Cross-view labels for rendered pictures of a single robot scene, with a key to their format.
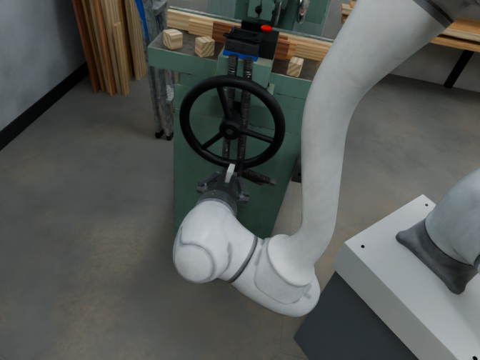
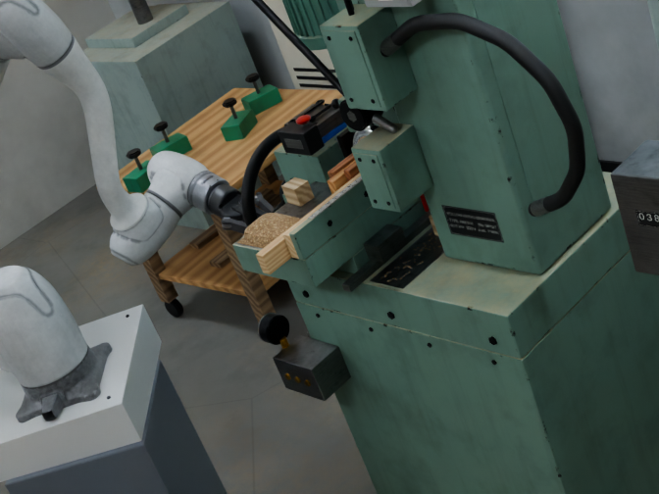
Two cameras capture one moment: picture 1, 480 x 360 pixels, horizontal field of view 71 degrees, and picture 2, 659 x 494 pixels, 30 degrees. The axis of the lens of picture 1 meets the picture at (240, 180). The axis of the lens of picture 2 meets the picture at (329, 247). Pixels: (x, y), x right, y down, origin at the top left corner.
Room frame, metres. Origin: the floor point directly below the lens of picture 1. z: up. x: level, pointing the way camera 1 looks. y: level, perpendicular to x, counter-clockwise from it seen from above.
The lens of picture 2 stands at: (2.67, -1.41, 1.89)
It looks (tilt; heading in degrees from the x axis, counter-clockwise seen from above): 27 degrees down; 142
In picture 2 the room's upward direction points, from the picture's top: 22 degrees counter-clockwise
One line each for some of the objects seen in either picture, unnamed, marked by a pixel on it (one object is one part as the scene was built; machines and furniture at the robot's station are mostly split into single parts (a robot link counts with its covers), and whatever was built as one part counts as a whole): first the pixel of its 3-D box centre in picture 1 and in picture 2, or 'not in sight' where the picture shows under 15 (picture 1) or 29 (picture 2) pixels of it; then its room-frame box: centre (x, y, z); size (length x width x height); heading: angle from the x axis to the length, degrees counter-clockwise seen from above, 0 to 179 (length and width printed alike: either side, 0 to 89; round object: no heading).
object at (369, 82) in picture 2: not in sight; (368, 58); (1.30, -0.13, 1.23); 0.09 x 0.08 x 0.15; 177
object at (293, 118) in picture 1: (253, 71); (464, 241); (1.21, 0.03, 0.76); 0.57 x 0.45 x 0.09; 177
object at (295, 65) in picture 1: (295, 66); (297, 191); (0.95, -0.10, 0.92); 0.05 x 0.04 x 0.04; 170
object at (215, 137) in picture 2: not in sight; (246, 195); (-0.31, 0.66, 0.32); 0.66 x 0.57 x 0.64; 90
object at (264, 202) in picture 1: (238, 153); (519, 403); (1.21, 0.03, 0.36); 0.58 x 0.45 x 0.71; 177
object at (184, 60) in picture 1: (248, 68); (361, 178); (0.98, 0.04, 0.87); 0.61 x 0.30 x 0.06; 87
